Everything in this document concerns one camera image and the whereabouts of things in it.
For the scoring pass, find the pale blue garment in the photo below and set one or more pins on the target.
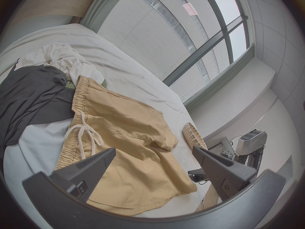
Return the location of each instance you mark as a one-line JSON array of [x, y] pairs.
[[40, 147]]

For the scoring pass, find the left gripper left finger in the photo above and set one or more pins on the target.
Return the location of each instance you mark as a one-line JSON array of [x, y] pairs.
[[78, 175]]

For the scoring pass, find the round woven basket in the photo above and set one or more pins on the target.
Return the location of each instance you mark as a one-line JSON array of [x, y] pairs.
[[194, 136]]

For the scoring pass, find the green garment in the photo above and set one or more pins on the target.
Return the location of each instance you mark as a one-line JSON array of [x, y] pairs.
[[71, 85]]

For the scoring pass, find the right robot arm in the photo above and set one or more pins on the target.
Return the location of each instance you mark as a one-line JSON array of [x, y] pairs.
[[252, 139]]

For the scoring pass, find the bed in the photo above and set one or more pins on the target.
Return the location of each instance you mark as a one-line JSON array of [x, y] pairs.
[[133, 75]]

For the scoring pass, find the white garment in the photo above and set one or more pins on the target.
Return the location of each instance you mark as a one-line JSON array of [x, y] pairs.
[[78, 63]]

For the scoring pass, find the window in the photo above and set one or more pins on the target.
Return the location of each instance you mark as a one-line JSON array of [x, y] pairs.
[[154, 32]]

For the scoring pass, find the black garment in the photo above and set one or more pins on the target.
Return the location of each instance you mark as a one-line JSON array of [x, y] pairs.
[[31, 96]]

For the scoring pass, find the tan shorts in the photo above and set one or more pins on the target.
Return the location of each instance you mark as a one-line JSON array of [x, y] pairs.
[[133, 132]]

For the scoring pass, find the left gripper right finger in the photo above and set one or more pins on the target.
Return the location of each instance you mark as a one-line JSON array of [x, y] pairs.
[[224, 173]]

